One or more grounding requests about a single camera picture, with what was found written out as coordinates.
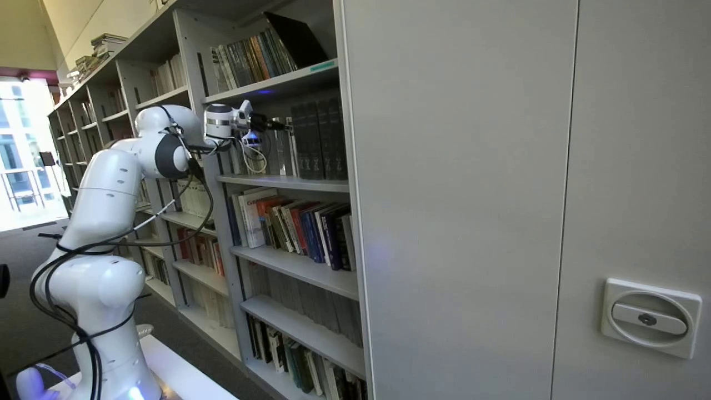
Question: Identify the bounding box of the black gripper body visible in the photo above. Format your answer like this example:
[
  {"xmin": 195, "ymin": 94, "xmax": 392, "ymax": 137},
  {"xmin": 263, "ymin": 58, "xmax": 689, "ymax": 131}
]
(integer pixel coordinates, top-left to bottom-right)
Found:
[{"xmin": 249, "ymin": 113, "xmax": 285, "ymax": 133}]

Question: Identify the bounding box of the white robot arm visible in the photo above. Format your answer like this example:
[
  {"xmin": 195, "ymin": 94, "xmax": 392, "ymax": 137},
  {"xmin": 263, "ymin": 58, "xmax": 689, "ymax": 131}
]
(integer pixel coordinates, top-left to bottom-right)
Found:
[{"xmin": 29, "ymin": 104, "xmax": 235, "ymax": 400}]

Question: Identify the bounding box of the dark book row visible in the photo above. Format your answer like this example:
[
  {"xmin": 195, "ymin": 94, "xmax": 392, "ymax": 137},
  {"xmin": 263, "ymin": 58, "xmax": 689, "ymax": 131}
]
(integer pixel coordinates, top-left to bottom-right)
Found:
[{"xmin": 291, "ymin": 97, "xmax": 347, "ymax": 179}]

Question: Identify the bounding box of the colourful book row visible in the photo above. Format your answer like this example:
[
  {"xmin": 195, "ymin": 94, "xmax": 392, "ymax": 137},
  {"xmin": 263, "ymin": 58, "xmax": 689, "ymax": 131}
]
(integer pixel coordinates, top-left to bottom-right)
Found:
[{"xmin": 231, "ymin": 188, "xmax": 356, "ymax": 270}]

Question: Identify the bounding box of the grey metal bookshelf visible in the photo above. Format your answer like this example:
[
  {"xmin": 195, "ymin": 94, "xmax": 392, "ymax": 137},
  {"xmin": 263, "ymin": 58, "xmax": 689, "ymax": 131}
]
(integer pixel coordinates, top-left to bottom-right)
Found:
[{"xmin": 176, "ymin": 0, "xmax": 368, "ymax": 400}]

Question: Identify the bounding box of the grey neighbouring bookshelf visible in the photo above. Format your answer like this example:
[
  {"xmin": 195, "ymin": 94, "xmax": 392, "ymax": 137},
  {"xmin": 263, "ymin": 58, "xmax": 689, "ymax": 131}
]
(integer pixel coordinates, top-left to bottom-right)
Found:
[{"xmin": 45, "ymin": 29, "xmax": 247, "ymax": 363}]

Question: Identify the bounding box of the white cabinet door handle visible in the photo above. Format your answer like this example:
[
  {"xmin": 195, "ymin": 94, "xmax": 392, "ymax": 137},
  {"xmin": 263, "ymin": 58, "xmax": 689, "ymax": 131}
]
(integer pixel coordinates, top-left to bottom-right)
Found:
[{"xmin": 599, "ymin": 278, "xmax": 701, "ymax": 360}]

